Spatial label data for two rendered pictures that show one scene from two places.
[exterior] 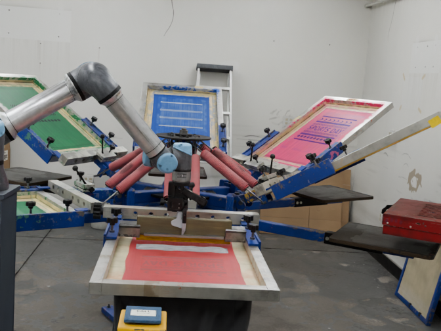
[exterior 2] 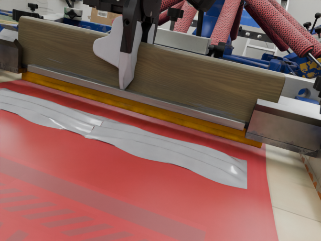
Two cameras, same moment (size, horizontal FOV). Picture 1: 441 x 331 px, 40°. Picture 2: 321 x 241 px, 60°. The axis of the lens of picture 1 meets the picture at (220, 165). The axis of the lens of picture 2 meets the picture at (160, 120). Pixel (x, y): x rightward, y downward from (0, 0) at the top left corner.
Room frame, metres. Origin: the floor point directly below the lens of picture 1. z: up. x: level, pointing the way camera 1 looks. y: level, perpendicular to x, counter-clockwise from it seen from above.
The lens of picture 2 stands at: (2.03, -0.04, 1.09)
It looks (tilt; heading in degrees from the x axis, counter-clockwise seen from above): 19 degrees down; 18
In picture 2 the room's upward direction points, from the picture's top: 12 degrees clockwise
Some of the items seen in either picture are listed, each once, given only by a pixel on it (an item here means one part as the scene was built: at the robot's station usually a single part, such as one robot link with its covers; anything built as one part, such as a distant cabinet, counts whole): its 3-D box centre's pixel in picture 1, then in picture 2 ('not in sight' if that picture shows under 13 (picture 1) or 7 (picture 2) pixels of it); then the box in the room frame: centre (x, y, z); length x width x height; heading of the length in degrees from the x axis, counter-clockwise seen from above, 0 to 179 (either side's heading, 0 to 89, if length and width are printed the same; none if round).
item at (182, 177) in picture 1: (181, 176); not in sight; (2.38, 0.15, 1.23); 0.08 x 0.08 x 0.05
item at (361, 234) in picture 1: (296, 230); not in sight; (2.94, -0.40, 0.91); 1.34 x 0.40 x 0.08; 65
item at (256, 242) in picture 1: (249, 240); not in sight; (2.43, -0.14, 0.97); 0.30 x 0.05 x 0.07; 5
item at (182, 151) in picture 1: (181, 157); not in sight; (2.38, 0.16, 1.31); 0.09 x 0.08 x 0.11; 109
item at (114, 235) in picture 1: (113, 233); not in sight; (2.38, 0.41, 0.97); 0.30 x 0.05 x 0.07; 5
